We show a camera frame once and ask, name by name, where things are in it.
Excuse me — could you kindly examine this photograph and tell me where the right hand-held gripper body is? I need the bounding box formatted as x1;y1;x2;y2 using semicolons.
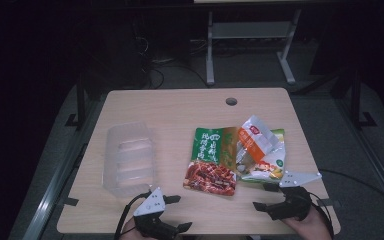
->
267;170;323;222

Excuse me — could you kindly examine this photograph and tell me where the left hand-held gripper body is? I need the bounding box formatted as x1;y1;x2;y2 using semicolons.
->
133;187;182;240

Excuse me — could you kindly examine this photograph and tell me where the green and white snack packet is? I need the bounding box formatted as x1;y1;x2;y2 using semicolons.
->
238;128;287;184

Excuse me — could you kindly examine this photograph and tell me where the clear plastic container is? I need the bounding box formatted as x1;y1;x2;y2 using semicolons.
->
101;121;158;198

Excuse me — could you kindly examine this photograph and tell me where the white and orange snack packet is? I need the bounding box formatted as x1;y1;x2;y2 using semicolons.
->
235;114;280;168

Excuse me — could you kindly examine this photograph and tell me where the green and red snack packet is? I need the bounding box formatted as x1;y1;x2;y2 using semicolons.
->
182;126;240;197

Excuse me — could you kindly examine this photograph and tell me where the person's right hand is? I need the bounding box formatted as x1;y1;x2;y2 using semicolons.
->
281;203;333;240

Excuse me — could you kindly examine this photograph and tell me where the person's left hand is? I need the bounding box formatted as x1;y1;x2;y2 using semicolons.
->
119;216;148;240

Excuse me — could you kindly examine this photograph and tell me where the black tape strip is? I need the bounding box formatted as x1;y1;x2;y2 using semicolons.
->
315;198;342;208
62;196;80;207

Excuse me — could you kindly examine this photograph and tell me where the black metal stand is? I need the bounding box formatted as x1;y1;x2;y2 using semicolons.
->
64;73;88;131
349;69;378;130

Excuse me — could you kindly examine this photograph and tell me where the white metal stand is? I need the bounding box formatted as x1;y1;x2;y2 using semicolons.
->
205;8;303;86

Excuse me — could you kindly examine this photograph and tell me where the left hand-held gripper cable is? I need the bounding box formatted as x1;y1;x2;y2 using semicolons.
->
113;191;153;240

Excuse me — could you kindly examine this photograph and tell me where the hand-held gripper cable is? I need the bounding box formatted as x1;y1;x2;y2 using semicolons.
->
305;191;335;240
113;191;153;240

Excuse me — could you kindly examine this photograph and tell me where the right hand-held gripper cable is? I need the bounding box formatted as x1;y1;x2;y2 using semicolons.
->
305;191;335;240

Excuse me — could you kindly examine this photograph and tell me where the black cable on floor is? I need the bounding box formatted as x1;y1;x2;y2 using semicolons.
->
318;168;384;214

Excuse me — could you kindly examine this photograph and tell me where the aluminium frame rail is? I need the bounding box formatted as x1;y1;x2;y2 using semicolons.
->
21;96;108;240
333;96;384;218

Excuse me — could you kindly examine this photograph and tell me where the tangle of floor cables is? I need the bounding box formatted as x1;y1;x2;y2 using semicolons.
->
134;35;212;90

